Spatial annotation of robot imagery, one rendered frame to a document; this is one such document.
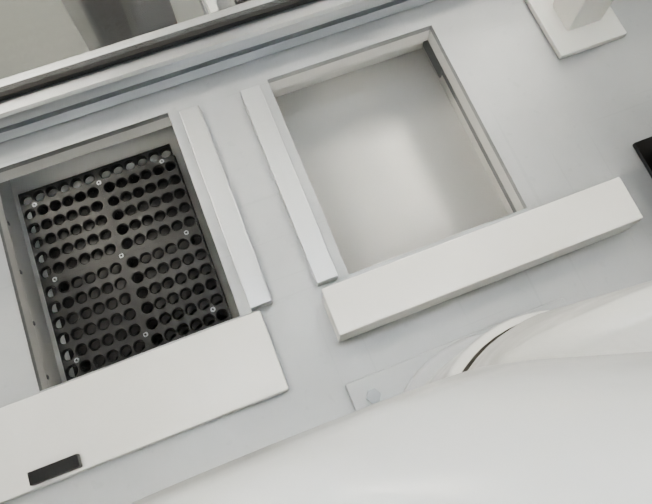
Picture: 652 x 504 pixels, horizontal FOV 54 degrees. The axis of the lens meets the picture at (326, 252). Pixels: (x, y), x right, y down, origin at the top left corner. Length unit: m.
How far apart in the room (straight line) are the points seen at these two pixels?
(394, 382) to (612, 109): 0.39
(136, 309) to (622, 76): 0.59
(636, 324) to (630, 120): 0.51
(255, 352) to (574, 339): 0.38
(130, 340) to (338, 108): 0.39
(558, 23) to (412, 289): 0.37
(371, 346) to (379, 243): 0.19
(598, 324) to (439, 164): 0.56
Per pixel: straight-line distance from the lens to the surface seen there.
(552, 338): 0.30
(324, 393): 0.62
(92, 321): 0.72
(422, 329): 0.64
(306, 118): 0.85
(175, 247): 0.75
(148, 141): 0.85
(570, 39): 0.81
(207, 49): 0.72
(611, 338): 0.29
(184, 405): 0.62
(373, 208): 0.80
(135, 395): 0.63
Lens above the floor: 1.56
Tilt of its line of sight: 72 degrees down
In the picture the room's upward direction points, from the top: 1 degrees clockwise
